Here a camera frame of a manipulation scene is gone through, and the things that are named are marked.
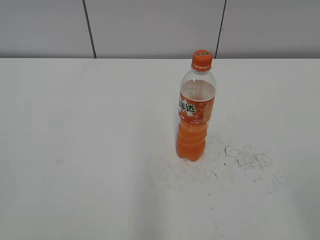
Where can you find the orange soda plastic bottle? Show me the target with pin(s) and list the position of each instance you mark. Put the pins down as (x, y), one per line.
(196, 100)

